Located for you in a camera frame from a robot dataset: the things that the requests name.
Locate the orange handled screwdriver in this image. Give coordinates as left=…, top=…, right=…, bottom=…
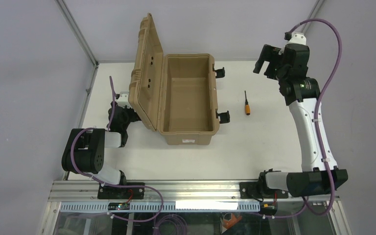
left=244, top=91, right=251, bottom=116

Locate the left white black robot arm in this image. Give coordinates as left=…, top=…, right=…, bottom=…
left=61, top=92, right=140, bottom=186

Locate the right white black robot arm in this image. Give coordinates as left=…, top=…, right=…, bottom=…
left=253, top=32, right=348, bottom=197

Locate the upper black case latch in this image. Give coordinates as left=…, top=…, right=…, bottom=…
left=213, top=67, right=225, bottom=79

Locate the black case latch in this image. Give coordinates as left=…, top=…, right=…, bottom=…
left=213, top=67, right=225, bottom=79
left=216, top=111, right=231, bottom=124

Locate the tan plastic tool case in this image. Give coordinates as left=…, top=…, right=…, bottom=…
left=128, top=14, right=220, bottom=145

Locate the lower black case latch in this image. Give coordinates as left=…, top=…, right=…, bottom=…
left=216, top=111, right=231, bottom=124

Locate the orange object under table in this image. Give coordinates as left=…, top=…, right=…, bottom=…
left=221, top=212, right=242, bottom=230

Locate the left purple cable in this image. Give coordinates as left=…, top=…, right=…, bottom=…
left=70, top=75, right=188, bottom=235

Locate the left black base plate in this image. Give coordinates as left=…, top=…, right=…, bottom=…
left=97, top=182, right=145, bottom=200

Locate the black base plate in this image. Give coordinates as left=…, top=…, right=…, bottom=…
left=239, top=181, right=289, bottom=201
left=97, top=182, right=145, bottom=200

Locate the aluminium mounting rail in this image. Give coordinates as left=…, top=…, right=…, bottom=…
left=47, top=180, right=340, bottom=203

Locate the white slotted cable duct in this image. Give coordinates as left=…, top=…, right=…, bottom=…
left=60, top=200, right=260, bottom=213

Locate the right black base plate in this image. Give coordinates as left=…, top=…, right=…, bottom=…
left=239, top=181, right=289, bottom=201

